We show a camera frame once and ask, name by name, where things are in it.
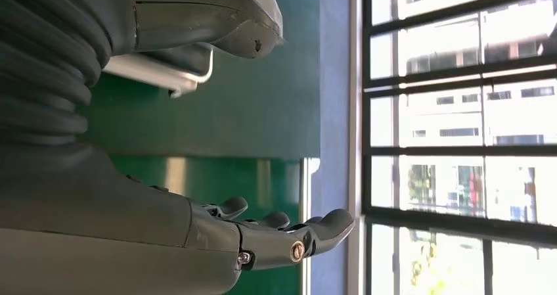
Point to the black-framed window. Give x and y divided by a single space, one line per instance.
435 150

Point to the ribbed grey right arm sleeve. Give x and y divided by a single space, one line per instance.
43 66

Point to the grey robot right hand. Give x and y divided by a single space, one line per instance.
95 223

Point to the pale building outside window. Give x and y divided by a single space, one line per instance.
439 119

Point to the white metal bracket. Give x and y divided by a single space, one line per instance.
165 77

